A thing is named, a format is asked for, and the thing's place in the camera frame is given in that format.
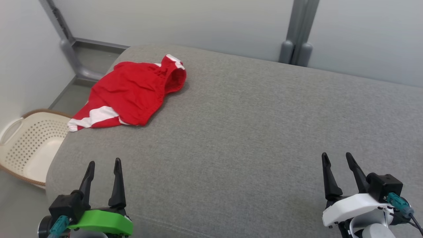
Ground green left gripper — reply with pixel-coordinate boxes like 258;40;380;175
67;158;134;237

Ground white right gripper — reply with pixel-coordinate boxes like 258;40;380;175
321;152;394;228

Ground red cloth garment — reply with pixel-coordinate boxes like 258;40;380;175
67;54;187;132

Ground cream perforated laundry basket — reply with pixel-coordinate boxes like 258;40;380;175
0;109;72;189

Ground teal left camera connector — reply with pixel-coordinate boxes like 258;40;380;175
49;215;72;238

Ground teal camera connector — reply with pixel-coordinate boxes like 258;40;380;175
49;215;72;238
386;192;414;216

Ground teal right camera connector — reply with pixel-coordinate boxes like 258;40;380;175
386;192;414;216

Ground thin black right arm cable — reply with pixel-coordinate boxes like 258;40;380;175
388;210;423;236

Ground grey corner partition post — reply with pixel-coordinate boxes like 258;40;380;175
39;0;130;82

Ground grey twin partition post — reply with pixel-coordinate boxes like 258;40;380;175
279;0;320;67

